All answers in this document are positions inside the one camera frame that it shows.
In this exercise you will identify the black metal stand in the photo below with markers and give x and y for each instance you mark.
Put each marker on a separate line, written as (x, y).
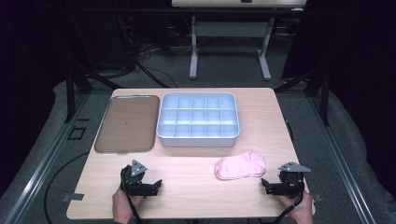
(72, 90)
(323, 93)

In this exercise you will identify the desk with white legs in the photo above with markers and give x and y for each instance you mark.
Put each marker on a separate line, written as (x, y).
(230, 29)

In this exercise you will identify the person's left hand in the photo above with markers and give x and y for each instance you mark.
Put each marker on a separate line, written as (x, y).
(122, 207)

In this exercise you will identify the person's right hand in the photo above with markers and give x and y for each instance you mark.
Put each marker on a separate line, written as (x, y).
(301, 209)

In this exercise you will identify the grey metal floor rail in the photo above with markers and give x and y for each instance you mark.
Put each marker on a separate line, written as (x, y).
(40, 165)
(345, 165)

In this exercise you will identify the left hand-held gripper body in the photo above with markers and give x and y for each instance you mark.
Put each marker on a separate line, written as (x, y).
(134, 177)

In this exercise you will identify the brown translucent box lid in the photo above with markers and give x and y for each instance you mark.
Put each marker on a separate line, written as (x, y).
(127, 123)

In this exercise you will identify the white compartment storage box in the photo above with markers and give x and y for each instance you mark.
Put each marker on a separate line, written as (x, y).
(198, 119)

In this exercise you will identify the pink sock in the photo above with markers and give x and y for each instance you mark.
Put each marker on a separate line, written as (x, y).
(240, 168)

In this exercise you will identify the grey tape piece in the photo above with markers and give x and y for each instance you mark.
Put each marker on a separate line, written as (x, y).
(317, 198)
(73, 197)

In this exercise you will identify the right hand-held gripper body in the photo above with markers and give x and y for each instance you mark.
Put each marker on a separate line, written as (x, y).
(291, 179)

